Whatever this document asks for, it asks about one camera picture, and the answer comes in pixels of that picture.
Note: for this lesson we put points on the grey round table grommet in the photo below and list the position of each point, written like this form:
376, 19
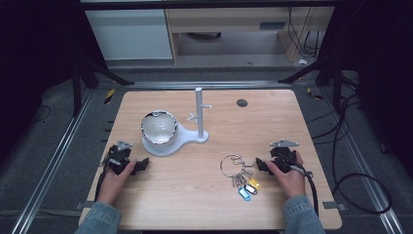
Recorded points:
242, 103

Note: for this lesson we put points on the shiny metal bowl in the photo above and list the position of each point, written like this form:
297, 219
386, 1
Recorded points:
159, 127

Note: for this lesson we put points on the grey table bracket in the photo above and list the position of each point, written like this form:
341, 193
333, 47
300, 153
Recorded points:
333, 205
85, 205

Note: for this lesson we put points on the person's left hand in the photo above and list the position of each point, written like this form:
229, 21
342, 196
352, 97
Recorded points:
114, 183

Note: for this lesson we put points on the small white floor object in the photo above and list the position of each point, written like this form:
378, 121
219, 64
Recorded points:
302, 61

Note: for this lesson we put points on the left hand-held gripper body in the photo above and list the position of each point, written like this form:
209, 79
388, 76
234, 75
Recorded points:
117, 157

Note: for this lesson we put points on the white cabinet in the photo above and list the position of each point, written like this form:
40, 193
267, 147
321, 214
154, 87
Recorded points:
130, 34

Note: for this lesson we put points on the yellow black hazard tape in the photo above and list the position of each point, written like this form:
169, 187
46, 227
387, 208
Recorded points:
109, 96
314, 93

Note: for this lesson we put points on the white stand with pegs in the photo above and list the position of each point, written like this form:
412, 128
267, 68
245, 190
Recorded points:
199, 110

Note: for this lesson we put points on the light wooden desk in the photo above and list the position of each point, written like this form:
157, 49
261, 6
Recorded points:
227, 19

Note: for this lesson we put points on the black metal stand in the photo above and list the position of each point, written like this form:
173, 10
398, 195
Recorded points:
336, 81
76, 87

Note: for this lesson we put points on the aluminium floor rail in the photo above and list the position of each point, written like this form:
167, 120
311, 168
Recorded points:
207, 85
48, 172
367, 182

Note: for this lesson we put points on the person's right hand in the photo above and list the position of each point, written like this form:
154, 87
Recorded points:
289, 182

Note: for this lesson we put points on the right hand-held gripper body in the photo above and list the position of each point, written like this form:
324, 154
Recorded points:
283, 156

